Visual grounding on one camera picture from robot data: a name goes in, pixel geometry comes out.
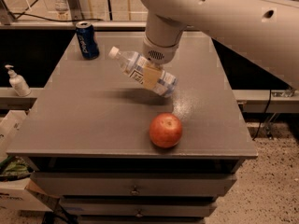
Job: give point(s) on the white cardboard box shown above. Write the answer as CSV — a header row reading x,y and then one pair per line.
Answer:
x,y
19,194

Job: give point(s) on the blue soda can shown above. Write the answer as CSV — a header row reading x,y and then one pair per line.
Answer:
x,y
86,40

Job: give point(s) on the clear water bottle blue label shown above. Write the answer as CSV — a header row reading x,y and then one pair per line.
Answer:
x,y
132,64

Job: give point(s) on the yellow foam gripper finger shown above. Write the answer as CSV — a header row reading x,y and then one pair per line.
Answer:
x,y
151,74

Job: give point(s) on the green bag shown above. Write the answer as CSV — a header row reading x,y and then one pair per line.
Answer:
x,y
13,168

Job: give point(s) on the middle grey drawer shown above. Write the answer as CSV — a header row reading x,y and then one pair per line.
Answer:
x,y
139,207

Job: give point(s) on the grey drawer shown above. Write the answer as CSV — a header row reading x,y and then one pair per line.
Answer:
x,y
134,184
139,207

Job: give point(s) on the white pump dispenser bottle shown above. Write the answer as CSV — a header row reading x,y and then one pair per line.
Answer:
x,y
17,82

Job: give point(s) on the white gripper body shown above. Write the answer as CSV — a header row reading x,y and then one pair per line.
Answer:
x,y
157,53

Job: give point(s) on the grey metal rail frame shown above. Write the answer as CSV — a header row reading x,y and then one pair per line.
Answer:
x,y
64,14

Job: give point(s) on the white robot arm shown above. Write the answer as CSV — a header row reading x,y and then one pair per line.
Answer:
x,y
266,32

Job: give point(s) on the grey drawer cabinet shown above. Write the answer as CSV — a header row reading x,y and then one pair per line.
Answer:
x,y
91,118

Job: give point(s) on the red apple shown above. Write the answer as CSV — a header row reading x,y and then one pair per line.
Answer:
x,y
165,130

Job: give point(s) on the top grey drawer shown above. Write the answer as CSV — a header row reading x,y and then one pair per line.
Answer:
x,y
134,184

